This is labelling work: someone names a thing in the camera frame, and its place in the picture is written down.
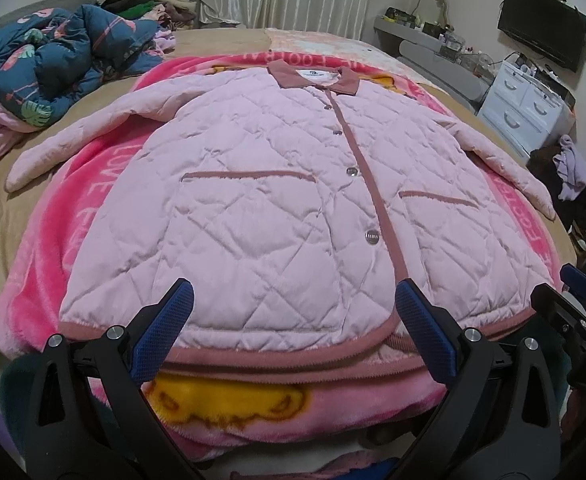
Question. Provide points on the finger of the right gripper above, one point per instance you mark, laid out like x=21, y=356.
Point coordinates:
x=557, y=311
x=574, y=279

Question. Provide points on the black wall television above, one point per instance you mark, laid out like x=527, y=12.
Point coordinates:
x=549, y=27

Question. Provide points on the pile of folded clothes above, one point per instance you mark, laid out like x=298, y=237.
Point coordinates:
x=171, y=14

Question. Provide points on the navy floral comforter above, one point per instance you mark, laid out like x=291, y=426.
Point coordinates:
x=52, y=58

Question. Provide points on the peach kitty blanket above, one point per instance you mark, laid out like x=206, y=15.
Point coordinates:
x=322, y=43

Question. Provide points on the white drawer chest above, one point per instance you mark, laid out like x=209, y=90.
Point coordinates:
x=524, y=112

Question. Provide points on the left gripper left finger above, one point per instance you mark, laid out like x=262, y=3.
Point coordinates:
x=88, y=417

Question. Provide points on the pink quilted jacket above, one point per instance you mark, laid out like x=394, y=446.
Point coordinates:
x=294, y=202

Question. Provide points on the grey headboard cushion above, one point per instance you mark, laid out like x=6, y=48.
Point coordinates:
x=31, y=8

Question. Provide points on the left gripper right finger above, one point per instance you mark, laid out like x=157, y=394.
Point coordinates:
x=498, y=418

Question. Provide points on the grey curved desk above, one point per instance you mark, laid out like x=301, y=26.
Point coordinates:
x=421, y=52

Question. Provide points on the lilac garment on chair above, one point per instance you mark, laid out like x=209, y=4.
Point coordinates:
x=571, y=169

